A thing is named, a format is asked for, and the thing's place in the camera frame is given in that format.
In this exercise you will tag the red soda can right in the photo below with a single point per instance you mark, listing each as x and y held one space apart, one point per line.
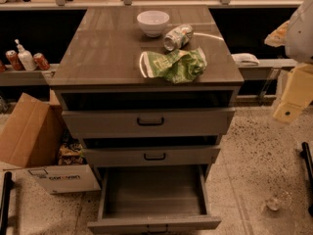
41 61

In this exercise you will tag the grey middle drawer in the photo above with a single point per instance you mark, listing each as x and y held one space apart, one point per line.
148 156

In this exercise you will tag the white soap dispenser bottle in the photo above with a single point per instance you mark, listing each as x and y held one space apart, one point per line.
25 57

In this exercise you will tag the green chip bag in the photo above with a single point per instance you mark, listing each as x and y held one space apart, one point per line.
178 66

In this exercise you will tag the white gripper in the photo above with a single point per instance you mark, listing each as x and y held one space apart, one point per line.
300 36

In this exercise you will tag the clear glass on floor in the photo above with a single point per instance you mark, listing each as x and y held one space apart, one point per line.
280 200

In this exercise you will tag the grey drawer cabinet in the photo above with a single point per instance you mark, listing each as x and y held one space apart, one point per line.
100 72

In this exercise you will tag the grey top drawer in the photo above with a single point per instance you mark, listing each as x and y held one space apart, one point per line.
148 123

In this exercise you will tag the white folded cloth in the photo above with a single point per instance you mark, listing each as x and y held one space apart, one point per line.
245 59

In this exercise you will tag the crushed green soda can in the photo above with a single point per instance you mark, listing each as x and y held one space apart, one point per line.
178 37

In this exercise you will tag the brown cardboard box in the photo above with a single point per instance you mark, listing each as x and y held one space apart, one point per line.
32 138

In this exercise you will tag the grey bottom drawer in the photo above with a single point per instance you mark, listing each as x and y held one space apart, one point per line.
153 199

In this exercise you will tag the snack bags in box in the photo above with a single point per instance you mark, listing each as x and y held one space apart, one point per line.
71 154

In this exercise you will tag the grey drawer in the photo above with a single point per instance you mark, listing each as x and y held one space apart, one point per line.
148 156
148 123
153 199

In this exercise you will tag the black bar right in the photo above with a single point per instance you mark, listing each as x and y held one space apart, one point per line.
306 155

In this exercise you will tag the white bowl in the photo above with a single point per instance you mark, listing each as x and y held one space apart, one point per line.
153 23

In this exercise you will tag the black bar left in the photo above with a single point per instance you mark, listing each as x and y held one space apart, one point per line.
5 202

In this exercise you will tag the red soda can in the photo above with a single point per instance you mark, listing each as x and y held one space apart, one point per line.
41 61
13 58

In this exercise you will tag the black bar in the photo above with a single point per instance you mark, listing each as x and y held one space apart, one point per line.
5 202
306 155

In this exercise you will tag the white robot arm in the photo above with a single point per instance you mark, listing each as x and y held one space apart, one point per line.
296 35

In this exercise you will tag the red soda can left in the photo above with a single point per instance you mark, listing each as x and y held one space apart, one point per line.
13 58

